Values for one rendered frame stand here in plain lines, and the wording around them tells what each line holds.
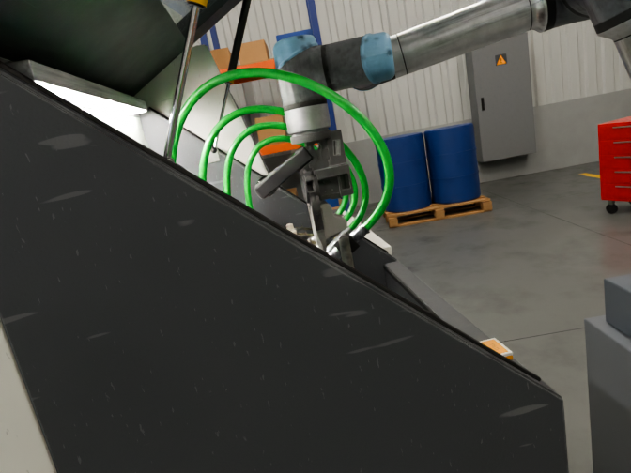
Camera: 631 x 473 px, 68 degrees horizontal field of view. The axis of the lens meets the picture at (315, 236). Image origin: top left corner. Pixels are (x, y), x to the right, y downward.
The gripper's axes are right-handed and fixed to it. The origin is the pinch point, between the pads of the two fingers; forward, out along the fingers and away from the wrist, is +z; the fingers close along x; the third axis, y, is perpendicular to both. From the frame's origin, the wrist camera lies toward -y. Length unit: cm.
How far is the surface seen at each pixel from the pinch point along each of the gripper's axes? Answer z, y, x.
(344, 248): -2.7, 2.1, -14.7
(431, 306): 16.1, 18.8, -0.9
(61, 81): -31.8, -28.6, -19.6
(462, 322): 16.1, 20.8, -10.1
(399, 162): 38, 154, 450
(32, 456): 7, -37, -35
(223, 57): -126, -21, 545
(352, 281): -4.5, -0.6, -35.0
